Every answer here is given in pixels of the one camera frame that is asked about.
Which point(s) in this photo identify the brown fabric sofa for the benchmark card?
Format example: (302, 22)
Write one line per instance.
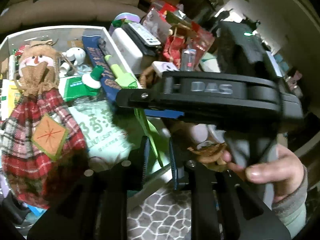
(18, 14)

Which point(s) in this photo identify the white storage bin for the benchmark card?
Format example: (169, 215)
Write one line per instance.
(75, 62)

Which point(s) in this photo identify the green yellow pouch with cap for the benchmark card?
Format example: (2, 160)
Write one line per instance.
(74, 87)

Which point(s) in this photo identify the white rectangular box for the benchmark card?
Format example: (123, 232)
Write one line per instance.
(130, 52)

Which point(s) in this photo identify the purple round container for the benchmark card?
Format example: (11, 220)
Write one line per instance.
(125, 18)

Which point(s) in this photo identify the snowman plaid doll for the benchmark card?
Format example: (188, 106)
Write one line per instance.
(43, 150)

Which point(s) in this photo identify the person's right forearm sleeve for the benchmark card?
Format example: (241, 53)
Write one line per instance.
(292, 209)

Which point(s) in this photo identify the person's right hand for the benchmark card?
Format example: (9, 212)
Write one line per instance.
(286, 173)

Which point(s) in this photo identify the white remote control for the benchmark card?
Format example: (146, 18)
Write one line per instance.
(144, 35)

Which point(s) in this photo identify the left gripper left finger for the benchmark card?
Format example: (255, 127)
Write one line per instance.
(97, 207)

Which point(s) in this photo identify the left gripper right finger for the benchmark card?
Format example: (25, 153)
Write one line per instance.
(223, 206)

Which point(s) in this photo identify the navy blue long box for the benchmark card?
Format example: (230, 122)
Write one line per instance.
(96, 56)

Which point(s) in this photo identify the green marker pen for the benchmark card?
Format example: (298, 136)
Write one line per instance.
(124, 79)

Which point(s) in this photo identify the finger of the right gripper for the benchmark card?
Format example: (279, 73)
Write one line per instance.
(139, 98)
(163, 114)

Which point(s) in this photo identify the white phone case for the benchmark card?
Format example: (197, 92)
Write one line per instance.
(161, 66)

